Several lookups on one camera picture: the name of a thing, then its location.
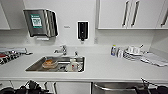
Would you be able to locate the small clear bottle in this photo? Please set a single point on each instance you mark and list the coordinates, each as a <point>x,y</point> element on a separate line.
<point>120,52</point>

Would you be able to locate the blue white bottle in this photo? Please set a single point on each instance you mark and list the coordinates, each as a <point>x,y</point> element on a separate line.
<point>113,50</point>

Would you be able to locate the black soap dispenser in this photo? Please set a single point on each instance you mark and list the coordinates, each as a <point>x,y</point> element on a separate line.
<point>82,30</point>

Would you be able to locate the orange-brown bowl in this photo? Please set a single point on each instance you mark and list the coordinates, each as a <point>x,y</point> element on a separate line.
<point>48,64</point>

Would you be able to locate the red cup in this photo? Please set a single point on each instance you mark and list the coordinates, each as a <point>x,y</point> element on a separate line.
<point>4,59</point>

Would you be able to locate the small sink soap pump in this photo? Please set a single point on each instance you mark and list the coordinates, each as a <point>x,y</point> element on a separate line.
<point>76,54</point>

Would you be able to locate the stack of white bowls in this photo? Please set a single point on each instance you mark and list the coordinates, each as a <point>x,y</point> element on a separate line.
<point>133,53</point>

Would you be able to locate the steel paper towel dispenser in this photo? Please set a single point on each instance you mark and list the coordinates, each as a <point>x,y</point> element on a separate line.
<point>38,23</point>

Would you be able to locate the steel kitchen sink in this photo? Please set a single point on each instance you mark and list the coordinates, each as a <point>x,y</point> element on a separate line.
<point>33,66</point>

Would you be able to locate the white double-door base cabinet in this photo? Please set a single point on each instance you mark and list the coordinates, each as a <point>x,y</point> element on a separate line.
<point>71,88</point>

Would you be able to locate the chrome faucet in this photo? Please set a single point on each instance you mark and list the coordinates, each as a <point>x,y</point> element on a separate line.
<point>62,50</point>

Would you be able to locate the stainless steel dishwasher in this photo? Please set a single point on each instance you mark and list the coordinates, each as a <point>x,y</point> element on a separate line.
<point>113,90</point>

